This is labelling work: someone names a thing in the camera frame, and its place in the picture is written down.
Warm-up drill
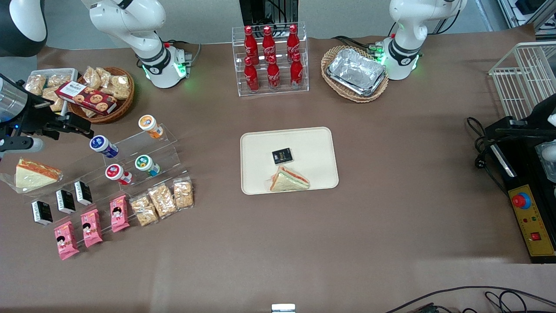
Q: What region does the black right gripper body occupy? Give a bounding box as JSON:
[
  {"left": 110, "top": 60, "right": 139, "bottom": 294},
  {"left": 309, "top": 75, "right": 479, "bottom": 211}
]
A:
[{"left": 17, "top": 98, "right": 66, "bottom": 140}]

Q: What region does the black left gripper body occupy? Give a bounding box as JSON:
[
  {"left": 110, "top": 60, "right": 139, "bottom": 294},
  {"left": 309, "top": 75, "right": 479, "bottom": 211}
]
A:
[{"left": 521, "top": 93, "right": 556, "bottom": 140}]

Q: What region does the green cap gum bottle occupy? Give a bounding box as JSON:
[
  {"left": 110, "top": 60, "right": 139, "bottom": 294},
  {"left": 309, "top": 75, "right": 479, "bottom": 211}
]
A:
[{"left": 134, "top": 155, "right": 161, "bottom": 177}]

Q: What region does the blue cap gum bottle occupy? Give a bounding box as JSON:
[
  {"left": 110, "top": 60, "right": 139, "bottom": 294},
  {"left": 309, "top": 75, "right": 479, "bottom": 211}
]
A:
[{"left": 89, "top": 135, "right": 119, "bottom": 158}]

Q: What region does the red cap gum bottle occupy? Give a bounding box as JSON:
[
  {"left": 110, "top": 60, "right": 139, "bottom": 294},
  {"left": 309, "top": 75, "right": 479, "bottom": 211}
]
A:
[{"left": 105, "top": 163, "right": 133, "bottom": 186}]

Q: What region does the orange cap gum bottle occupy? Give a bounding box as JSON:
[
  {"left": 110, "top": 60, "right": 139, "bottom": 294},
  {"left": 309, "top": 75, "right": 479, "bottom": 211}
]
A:
[{"left": 138, "top": 114, "right": 164, "bottom": 140}]

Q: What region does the aluminium foil tray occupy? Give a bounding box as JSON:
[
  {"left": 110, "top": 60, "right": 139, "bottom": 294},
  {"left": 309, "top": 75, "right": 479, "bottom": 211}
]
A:
[{"left": 327, "top": 48, "right": 387, "bottom": 97}]

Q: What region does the beige plastic tray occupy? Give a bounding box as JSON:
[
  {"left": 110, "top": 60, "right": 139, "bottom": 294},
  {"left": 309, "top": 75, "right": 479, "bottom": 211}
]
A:
[{"left": 240, "top": 127, "right": 339, "bottom": 195}]

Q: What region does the red cookie box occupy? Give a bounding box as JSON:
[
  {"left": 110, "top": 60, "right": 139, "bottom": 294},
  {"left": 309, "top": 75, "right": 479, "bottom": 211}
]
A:
[{"left": 55, "top": 81, "right": 118, "bottom": 116}]

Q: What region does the black and yellow control box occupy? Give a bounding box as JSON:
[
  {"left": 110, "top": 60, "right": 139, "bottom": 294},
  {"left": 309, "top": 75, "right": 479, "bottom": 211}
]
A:
[{"left": 484, "top": 117, "right": 556, "bottom": 264}]

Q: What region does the brown round wicker basket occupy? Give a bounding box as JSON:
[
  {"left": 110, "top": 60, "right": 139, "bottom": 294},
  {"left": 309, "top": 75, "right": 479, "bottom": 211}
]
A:
[{"left": 67, "top": 67, "right": 135, "bottom": 124}]

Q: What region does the white plastic bin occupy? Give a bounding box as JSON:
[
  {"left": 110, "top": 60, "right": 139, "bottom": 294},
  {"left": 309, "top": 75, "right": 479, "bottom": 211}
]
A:
[{"left": 25, "top": 68, "right": 79, "bottom": 116}]

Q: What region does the wrapped triangle sandwich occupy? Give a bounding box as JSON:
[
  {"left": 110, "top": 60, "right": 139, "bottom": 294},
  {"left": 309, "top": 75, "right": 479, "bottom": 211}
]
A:
[
  {"left": 266, "top": 165, "right": 310, "bottom": 192},
  {"left": 0, "top": 158, "right": 64, "bottom": 194}
]

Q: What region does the small black carton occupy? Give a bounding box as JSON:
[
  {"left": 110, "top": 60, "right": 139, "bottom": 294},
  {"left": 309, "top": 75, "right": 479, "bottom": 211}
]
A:
[
  {"left": 56, "top": 189, "right": 76, "bottom": 214},
  {"left": 31, "top": 200, "right": 53, "bottom": 226},
  {"left": 74, "top": 180, "right": 93, "bottom": 206}
]

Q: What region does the clear acrylic stepped stand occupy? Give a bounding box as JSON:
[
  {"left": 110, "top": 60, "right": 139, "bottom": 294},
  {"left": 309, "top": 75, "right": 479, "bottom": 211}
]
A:
[{"left": 24, "top": 125, "right": 192, "bottom": 207}]

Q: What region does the pink snack pack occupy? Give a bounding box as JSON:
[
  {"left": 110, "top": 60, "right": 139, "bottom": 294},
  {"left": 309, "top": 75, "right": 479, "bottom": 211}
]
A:
[
  {"left": 109, "top": 194, "right": 130, "bottom": 233},
  {"left": 80, "top": 209, "right": 103, "bottom": 248},
  {"left": 53, "top": 221, "right": 80, "bottom": 260}
]

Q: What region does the clear cracker packet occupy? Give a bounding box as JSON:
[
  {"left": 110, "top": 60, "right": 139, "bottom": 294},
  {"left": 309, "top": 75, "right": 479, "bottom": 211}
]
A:
[
  {"left": 173, "top": 177, "right": 194, "bottom": 210},
  {"left": 129, "top": 194, "right": 159, "bottom": 226},
  {"left": 148, "top": 183, "right": 178, "bottom": 218}
]

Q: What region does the clear acrylic bottle rack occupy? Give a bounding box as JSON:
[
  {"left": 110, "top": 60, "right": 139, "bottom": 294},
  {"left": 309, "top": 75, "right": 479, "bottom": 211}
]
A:
[{"left": 232, "top": 23, "right": 310, "bottom": 97}]

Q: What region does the light oval wicker basket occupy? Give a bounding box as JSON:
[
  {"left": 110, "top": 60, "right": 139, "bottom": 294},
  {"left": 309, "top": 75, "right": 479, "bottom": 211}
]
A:
[{"left": 321, "top": 45, "right": 389, "bottom": 103}]

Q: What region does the small electronics board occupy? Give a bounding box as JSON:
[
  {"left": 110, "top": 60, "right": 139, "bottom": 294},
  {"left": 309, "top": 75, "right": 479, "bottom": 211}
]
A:
[{"left": 406, "top": 302, "right": 461, "bottom": 313}]

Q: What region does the small black snack packet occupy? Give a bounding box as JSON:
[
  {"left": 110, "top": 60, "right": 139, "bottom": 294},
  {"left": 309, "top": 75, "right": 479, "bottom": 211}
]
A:
[{"left": 272, "top": 148, "right": 294, "bottom": 165}]

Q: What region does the black equipment stand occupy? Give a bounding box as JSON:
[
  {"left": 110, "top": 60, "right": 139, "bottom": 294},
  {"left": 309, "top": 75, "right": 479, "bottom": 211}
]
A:
[{"left": 239, "top": 0, "right": 299, "bottom": 27}]

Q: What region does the black cable with plug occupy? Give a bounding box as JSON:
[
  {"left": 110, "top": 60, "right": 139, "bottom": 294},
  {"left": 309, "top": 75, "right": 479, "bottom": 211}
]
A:
[{"left": 466, "top": 117, "right": 509, "bottom": 196}]

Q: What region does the white wire basket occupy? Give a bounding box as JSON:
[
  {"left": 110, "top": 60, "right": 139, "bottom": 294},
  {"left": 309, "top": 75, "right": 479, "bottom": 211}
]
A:
[{"left": 489, "top": 41, "right": 556, "bottom": 120}]

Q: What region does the metal frame rack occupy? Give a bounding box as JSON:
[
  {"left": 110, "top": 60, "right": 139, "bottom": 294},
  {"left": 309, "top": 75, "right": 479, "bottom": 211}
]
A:
[{"left": 497, "top": 0, "right": 556, "bottom": 31}]

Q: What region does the long black cable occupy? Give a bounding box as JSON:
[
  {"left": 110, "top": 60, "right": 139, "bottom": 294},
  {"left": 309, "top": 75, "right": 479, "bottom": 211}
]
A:
[{"left": 384, "top": 286, "right": 556, "bottom": 313}]

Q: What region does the looped black cable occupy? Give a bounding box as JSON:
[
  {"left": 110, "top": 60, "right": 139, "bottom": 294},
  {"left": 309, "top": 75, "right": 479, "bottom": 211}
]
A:
[{"left": 484, "top": 290, "right": 528, "bottom": 313}]

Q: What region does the black arm base cable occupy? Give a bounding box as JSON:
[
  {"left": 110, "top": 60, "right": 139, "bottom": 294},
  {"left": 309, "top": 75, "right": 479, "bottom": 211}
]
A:
[{"left": 332, "top": 36, "right": 383, "bottom": 55}]

